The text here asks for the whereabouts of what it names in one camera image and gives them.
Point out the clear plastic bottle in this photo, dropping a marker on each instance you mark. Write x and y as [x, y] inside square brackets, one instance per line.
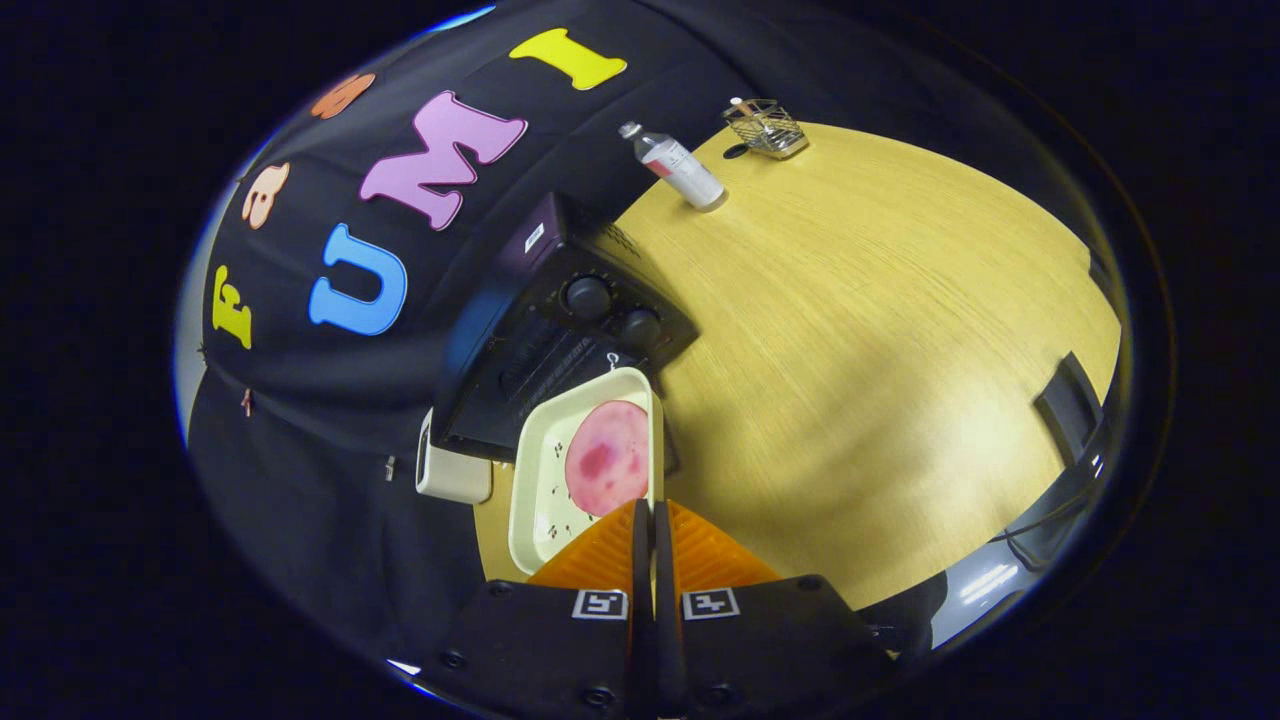
[680, 170]

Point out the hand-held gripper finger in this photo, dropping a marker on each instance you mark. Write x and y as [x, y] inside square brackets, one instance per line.
[643, 640]
[668, 640]

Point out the white slot toaster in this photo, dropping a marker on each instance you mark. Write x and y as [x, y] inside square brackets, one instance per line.
[450, 480]

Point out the cream rectangular tray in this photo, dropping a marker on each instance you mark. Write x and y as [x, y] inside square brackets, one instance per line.
[540, 490]

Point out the pink ham slice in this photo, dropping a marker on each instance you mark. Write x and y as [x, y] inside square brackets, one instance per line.
[610, 460]

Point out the black toaster oven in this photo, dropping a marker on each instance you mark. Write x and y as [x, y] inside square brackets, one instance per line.
[510, 290]

